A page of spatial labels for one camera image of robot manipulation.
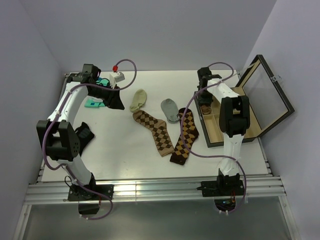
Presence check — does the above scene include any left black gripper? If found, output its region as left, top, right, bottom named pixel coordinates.
left=88, top=82, right=125, bottom=110

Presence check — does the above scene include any orange green argyle sock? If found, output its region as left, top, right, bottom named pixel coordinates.
left=200, top=104, right=212, bottom=115

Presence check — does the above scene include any brown tan argyle sock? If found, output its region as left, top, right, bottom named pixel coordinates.
left=132, top=110, right=174, bottom=157

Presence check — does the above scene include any black compartment storage box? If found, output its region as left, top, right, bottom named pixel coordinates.
left=194, top=54, right=295, bottom=148

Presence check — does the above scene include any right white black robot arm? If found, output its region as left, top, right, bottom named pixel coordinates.
left=197, top=66, right=251, bottom=177

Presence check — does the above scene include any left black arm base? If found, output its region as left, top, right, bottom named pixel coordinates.
left=64, top=174, right=115, bottom=216

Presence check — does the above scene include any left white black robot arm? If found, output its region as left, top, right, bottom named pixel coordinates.
left=36, top=64, right=125, bottom=200

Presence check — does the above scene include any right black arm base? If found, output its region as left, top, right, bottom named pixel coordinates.
left=196, top=169, right=247, bottom=215

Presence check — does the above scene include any cream ankle sock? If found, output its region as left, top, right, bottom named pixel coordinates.
left=129, top=89, right=147, bottom=113

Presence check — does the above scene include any teal patterned sock pair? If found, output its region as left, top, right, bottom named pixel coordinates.
left=84, top=77, right=110, bottom=108

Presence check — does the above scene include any dark brown argyle sock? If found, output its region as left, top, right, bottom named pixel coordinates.
left=170, top=109, right=199, bottom=166

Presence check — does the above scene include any grey ankle sock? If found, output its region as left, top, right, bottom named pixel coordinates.
left=160, top=98, right=179, bottom=124

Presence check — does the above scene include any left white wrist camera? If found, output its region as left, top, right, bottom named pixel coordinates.
left=109, top=72, right=125, bottom=89

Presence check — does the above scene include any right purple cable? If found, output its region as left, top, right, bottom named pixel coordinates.
left=179, top=61, right=249, bottom=215

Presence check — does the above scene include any purple cable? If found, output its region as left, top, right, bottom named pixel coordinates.
left=179, top=61, right=249, bottom=215
left=41, top=58, right=137, bottom=221

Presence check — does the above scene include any metal wall latch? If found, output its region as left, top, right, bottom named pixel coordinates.
left=270, top=75, right=282, bottom=82

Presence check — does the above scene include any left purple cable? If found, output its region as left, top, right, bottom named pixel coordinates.
left=41, top=58, right=137, bottom=221

